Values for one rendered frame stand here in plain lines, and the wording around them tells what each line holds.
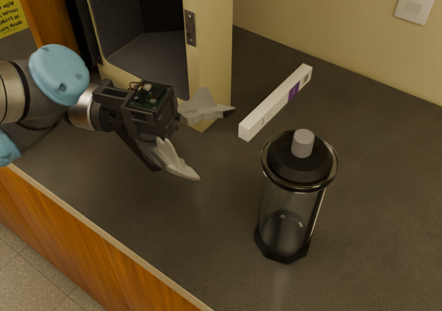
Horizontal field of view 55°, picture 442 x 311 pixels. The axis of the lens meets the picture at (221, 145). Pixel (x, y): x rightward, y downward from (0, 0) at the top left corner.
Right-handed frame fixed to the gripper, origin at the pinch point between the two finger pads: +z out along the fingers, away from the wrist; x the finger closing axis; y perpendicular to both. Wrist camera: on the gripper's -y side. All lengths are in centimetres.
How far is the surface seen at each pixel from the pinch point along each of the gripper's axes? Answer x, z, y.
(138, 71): 24.8, -30.3, -10.6
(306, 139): -0.9, 12.8, 6.1
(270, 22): 63, -10, -17
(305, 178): -4.2, 13.8, 2.2
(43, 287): 0, -83, -109
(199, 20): 19.5, -10.9, 8.3
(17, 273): 2, -96, -108
